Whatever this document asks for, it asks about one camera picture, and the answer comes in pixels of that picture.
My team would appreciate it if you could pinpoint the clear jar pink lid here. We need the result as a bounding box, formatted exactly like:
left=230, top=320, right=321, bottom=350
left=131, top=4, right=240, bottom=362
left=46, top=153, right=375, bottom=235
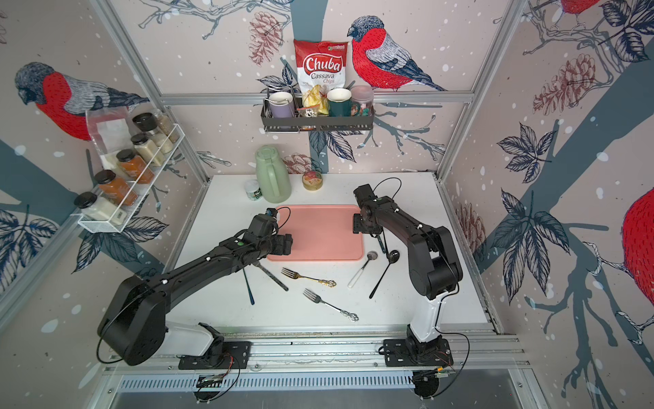
left=351, top=85, right=374, bottom=117

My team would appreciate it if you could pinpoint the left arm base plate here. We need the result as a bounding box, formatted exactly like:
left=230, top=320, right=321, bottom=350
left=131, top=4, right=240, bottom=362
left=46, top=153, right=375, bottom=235
left=178, top=322, right=252, bottom=370

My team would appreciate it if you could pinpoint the green thermos jug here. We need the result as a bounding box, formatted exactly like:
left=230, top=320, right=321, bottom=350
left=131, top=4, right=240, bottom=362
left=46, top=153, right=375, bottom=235
left=255, top=145, right=291, bottom=204

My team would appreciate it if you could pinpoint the orange spice jar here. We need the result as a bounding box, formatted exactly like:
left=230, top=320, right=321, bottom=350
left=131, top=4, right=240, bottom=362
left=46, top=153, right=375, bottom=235
left=116, top=149, right=154, bottom=185
left=95, top=170, right=138, bottom=206

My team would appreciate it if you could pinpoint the white powder spice jar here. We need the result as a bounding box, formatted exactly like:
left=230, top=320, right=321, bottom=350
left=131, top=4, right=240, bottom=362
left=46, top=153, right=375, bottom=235
left=74, top=192, right=127, bottom=226

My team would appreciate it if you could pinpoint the large black long spoon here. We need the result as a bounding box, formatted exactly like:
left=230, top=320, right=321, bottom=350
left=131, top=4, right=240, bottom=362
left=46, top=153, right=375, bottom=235
left=369, top=250, right=400, bottom=299

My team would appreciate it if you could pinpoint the cow pattern handle spoon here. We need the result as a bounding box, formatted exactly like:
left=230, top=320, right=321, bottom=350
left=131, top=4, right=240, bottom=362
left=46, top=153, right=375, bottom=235
left=347, top=251, right=378, bottom=288

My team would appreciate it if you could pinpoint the dark green mug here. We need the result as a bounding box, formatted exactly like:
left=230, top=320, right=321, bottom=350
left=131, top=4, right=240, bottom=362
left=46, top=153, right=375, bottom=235
left=327, top=88, right=352, bottom=117

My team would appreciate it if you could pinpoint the orange spice jar middle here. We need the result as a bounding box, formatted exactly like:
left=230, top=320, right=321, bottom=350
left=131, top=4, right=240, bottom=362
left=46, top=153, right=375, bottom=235
left=116, top=149, right=154, bottom=185

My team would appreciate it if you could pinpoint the small green labelled can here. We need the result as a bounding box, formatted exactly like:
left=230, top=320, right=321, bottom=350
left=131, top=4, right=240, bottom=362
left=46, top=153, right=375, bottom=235
left=244, top=179, right=262, bottom=201

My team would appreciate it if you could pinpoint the pink plastic tray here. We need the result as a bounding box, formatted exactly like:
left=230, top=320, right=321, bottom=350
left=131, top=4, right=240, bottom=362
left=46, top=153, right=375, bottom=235
left=267, top=204, right=364, bottom=262

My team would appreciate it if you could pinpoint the silver ornate handle fork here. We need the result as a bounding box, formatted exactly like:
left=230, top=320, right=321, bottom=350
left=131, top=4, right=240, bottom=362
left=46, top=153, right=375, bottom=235
left=302, top=288, right=359, bottom=322

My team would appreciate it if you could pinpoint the dark lid spice jar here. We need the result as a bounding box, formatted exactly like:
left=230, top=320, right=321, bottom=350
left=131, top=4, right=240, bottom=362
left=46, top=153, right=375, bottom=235
left=132, top=112, right=174, bottom=154

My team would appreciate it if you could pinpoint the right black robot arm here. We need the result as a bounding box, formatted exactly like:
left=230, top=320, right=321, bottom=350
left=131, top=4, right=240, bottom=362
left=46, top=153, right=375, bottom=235
left=353, top=184, right=463, bottom=360

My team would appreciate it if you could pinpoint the purple mug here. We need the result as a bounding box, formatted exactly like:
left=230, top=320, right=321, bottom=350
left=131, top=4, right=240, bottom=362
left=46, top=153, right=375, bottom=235
left=267, top=91, right=296, bottom=119

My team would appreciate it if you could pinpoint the yellow snack packet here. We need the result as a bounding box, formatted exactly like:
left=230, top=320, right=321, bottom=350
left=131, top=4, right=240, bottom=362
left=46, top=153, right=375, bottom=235
left=302, top=85, right=330, bottom=118

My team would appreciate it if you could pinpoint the teal handle fork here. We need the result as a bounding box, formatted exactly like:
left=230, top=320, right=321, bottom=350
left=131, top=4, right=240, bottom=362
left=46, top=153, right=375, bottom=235
left=376, top=234, right=387, bottom=255

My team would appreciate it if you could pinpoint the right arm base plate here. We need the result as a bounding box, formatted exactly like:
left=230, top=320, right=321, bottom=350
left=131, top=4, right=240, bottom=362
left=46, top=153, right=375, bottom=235
left=377, top=327, right=454, bottom=367

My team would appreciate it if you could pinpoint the orange spice jar front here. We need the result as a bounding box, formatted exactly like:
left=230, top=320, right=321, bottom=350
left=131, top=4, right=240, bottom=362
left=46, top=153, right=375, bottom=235
left=95, top=170, right=138, bottom=206

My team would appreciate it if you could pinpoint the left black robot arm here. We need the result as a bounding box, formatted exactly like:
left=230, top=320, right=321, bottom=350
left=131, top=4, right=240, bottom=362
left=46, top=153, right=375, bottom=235
left=97, top=208, right=293, bottom=366

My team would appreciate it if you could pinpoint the clear plastic bag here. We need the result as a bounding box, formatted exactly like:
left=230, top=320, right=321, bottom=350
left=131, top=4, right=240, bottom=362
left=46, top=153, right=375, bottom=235
left=85, top=107, right=133, bottom=170

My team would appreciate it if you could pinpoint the round gold tin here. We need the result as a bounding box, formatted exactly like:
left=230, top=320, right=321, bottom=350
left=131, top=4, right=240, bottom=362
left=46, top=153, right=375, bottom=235
left=301, top=170, right=324, bottom=191

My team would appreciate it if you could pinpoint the iridescent rainbow spoon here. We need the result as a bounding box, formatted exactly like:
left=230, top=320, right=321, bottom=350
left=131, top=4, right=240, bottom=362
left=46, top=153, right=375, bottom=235
left=242, top=268, right=255, bottom=306

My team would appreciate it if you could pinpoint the beige spice jar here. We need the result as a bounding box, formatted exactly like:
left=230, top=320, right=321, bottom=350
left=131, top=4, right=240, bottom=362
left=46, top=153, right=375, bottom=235
left=130, top=133, right=165, bottom=167

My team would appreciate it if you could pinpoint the dark wall shelf basket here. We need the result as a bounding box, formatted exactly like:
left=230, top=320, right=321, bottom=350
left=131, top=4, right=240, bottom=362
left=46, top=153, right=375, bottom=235
left=261, top=102, right=376, bottom=132

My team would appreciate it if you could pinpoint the red Chuba chips bag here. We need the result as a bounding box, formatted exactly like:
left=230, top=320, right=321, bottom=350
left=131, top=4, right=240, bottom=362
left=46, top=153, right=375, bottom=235
left=294, top=40, right=348, bottom=95

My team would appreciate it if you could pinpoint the grey speckled handle fork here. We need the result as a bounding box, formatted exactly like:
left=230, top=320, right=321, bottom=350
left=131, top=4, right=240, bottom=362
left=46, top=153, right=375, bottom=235
left=253, top=261, right=289, bottom=291

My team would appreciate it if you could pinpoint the clear acrylic spice rack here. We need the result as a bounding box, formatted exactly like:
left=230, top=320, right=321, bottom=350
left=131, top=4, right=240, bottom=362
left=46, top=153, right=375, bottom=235
left=76, top=107, right=185, bottom=233

